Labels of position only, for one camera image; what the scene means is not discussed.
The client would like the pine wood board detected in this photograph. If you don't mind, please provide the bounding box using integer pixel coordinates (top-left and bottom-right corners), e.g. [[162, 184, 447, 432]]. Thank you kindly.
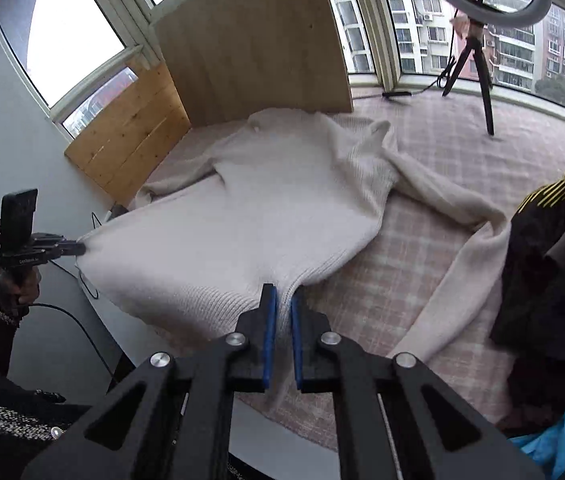
[[64, 62, 192, 196]]

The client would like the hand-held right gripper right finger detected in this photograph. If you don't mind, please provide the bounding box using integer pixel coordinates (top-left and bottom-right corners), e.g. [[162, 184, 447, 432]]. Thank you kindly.
[[290, 292, 546, 480]]

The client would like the white window frame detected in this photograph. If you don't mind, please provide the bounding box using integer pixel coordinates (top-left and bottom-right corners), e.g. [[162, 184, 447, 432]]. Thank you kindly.
[[27, 0, 565, 128]]

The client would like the person's black sparkly jacket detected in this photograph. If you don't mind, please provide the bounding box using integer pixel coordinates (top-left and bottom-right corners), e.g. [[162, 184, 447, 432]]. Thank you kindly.
[[0, 345, 90, 480]]

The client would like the cream knit sweater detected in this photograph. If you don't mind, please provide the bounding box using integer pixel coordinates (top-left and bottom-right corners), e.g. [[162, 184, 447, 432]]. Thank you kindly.
[[76, 109, 513, 361]]

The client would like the light laminate wood board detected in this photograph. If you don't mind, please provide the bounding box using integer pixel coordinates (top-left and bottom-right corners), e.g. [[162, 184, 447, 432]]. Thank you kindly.
[[155, 0, 354, 128]]

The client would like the person's left hand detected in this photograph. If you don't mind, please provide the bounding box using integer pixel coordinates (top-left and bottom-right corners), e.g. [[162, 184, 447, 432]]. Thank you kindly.
[[0, 266, 42, 326]]

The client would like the pile of dark clothes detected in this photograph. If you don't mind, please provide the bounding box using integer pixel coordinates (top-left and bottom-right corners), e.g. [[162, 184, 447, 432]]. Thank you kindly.
[[490, 130, 565, 436]]

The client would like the black charger cable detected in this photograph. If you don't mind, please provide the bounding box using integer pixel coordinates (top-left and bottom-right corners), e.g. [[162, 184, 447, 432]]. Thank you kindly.
[[75, 211, 113, 300]]

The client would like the black tripod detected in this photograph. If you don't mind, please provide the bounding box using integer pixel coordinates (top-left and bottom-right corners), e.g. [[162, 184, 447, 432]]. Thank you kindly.
[[440, 10, 496, 136]]

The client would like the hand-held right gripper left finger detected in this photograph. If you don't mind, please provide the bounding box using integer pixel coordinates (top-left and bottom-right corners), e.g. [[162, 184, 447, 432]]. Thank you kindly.
[[20, 282, 279, 480]]

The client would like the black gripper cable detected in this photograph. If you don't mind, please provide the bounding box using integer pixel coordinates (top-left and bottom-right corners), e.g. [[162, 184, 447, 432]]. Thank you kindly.
[[26, 302, 118, 381]]

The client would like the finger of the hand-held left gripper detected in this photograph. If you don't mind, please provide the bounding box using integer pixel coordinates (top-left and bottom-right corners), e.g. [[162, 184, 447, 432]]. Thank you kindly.
[[32, 232, 88, 262]]

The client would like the pink plaid blanket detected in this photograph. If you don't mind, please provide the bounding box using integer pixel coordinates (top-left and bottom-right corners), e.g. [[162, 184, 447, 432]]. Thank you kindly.
[[132, 87, 565, 441]]

